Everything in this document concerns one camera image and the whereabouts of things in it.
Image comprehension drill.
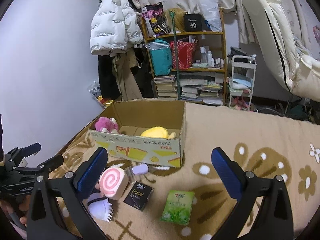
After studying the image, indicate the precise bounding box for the stack of books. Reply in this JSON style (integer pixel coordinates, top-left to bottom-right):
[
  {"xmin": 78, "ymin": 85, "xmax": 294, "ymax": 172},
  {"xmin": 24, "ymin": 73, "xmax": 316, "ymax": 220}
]
[{"xmin": 153, "ymin": 75, "xmax": 177, "ymax": 100}]

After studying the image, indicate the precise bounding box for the printed cardboard box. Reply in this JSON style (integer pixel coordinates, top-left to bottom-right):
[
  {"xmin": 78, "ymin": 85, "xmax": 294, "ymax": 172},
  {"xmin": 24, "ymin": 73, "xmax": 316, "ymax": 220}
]
[{"xmin": 89, "ymin": 99, "xmax": 186, "ymax": 168}]

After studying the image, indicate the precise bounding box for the black Face tissue pack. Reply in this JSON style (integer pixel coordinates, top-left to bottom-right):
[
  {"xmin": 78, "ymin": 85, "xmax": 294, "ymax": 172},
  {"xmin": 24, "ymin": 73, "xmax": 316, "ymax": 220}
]
[{"xmin": 123, "ymin": 181, "xmax": 153, "ymax": 211}]

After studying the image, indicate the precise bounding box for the cream duvet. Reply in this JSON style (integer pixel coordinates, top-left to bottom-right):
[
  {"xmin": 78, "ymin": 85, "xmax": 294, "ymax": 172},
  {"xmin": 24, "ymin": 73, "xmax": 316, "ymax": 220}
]
[{"xmin": 242, "ymin": 0, "xmax": 319, "ymax": 101}]

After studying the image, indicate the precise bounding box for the purple sponge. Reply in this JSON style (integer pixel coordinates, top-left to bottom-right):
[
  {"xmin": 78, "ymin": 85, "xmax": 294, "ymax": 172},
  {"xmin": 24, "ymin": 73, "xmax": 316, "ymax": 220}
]
[{"xmin": 124, "ymin": 163, "xmax": 156, "ymax": 184}]

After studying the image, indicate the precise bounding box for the pink plush toy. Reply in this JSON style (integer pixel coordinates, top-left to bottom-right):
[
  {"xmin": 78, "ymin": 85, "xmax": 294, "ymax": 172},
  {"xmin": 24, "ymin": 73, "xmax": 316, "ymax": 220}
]
[{"xmin": 94, "ymin": 116, "xmax": 119, "ymax": 134}]

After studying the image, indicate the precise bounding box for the pink swirl roll cake plush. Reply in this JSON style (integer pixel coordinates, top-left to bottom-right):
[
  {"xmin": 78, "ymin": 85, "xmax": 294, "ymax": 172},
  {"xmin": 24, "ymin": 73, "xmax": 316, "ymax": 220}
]
[{"xmin": 99, "ymin": 167, "xmax": 129, "ymax": 200}]

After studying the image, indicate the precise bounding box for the green tissue pack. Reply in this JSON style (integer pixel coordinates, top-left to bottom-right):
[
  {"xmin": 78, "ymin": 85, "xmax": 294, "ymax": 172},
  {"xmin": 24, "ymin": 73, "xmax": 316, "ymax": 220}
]
[{"xmin": 160, "ymin": 190, "xmax": 195, "ymax": 225}]

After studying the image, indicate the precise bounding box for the red gift bag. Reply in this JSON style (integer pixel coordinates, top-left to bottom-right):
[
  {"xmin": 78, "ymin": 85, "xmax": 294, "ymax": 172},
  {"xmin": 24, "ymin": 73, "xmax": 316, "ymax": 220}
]
[{"xmin": 170, "ymin": 40, "xmax": 196, "ymax": 70}]

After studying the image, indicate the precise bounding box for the white and navy plush doll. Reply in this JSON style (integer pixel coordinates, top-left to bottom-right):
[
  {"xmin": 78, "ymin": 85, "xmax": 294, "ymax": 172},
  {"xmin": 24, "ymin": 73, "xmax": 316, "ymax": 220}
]
[{"xmin": 87, "ymin": 183, "xmax": 113, "ymax": 223}]

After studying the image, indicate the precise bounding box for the wooden bookshelf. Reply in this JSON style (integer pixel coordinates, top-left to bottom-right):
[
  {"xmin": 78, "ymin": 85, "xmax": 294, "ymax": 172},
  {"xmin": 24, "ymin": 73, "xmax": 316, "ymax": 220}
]
[{"xmin": 142, "ymin": 3, "xmax": 227, "ymax": 106}]

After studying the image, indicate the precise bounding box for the black box marked 40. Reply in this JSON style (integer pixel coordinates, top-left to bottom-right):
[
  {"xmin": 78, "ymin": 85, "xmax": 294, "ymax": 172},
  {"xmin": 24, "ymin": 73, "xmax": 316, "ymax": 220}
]
[{"xmin": 183, "ymin": 14, "xmax": 203, "ymax": 32}]

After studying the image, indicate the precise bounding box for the white puffer jacket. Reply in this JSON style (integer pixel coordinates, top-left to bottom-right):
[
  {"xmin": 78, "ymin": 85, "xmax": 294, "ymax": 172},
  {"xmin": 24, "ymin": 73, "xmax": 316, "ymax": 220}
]
[{"xmin": 90, "ymin": 0, "xmax": 143, "ymax": 56}]

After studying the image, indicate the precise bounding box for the white rolling cart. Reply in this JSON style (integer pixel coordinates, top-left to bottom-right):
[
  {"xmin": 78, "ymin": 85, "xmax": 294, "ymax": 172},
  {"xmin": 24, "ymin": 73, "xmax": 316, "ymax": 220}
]
[{"xmin": 228, "ymin": 54, "xmax": 257, "ymax": 112}]

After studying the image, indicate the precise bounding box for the beige floral carpet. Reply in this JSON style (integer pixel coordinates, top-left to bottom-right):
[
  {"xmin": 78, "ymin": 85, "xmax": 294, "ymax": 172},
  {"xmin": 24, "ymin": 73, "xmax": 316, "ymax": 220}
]
[{"xmin": 49, "ymin": 102, "xmax": 319, "ymax": 239}]

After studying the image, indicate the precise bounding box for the person's left hand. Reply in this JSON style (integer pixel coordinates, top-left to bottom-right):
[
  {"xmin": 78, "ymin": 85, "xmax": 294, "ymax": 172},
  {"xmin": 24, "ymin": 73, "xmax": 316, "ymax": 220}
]
[{"xmin": 1, "ymin": 195, "xmax": 31, "ymax": 226}]

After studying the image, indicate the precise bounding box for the green pole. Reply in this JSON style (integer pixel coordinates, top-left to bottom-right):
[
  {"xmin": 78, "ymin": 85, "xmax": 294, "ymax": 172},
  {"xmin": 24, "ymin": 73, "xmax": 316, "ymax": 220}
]
[{"xmin": 169, "ymin": 10, "xmax": 181, "ymax": 100}]

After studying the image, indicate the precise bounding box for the teal bag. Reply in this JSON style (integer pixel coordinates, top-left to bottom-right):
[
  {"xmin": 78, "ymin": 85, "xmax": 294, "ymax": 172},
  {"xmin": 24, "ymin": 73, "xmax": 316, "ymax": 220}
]
[{"xmin": 146, "ymin": 39, "xmax": 172, "ymax": 76}]

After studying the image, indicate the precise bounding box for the beige trench coat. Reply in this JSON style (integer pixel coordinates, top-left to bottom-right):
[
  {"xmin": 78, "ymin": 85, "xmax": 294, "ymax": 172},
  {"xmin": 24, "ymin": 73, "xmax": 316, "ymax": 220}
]
[{"xmin": 112, "ymin": 48, "xmax": 143, "ymax": 101}]

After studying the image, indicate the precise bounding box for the yellow plush toy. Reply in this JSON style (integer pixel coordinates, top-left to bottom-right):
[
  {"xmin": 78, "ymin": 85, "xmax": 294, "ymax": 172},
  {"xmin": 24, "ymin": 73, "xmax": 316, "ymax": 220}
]
[{"xmin": 140, "ymin": 126, "xmax": 176, "ymax": 139}]

